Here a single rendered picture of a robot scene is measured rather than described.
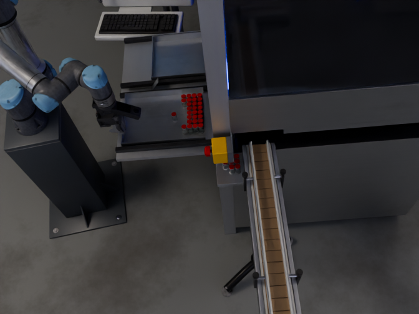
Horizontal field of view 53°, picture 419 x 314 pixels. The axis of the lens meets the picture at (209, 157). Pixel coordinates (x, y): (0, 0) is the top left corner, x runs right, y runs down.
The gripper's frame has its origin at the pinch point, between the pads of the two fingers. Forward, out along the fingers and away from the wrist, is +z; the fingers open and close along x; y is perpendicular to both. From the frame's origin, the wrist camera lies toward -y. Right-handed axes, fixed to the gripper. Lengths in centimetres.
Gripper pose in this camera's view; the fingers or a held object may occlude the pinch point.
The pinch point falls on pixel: (125, 131)
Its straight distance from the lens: 175.2
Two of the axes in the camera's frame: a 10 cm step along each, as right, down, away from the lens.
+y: -10.0, 0.8, 0.4
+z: 0.8, 5.2, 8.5
